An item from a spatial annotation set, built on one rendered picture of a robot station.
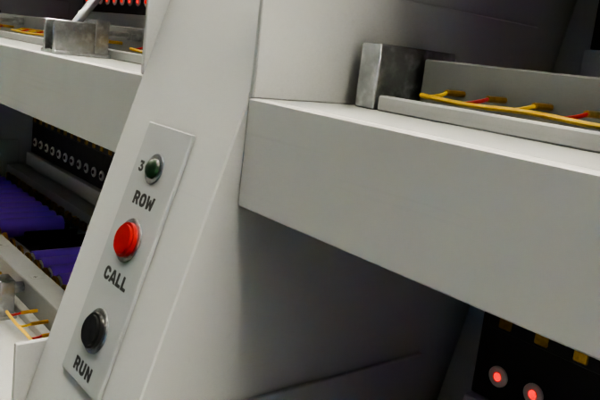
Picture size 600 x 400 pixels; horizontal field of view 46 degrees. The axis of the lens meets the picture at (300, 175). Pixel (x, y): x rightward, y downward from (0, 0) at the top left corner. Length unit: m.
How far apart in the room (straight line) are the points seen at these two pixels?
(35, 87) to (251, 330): 0.26
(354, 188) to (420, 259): 0.04
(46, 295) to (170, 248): 0.22
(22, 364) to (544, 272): 0.27
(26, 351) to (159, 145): 0.13
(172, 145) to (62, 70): 0.16
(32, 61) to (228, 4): 0.22
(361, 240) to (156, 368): 0.11
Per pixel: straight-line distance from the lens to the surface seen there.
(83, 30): 0.51
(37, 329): 0.50
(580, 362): 0.36
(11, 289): 0.53
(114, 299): 0.33
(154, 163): 0.32
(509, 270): 0.20
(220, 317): 0.30
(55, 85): 0.48
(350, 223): 0.24
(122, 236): 0.32
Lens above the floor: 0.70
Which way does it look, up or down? 1 degrees up
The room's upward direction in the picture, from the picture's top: 20 degrees clockwise
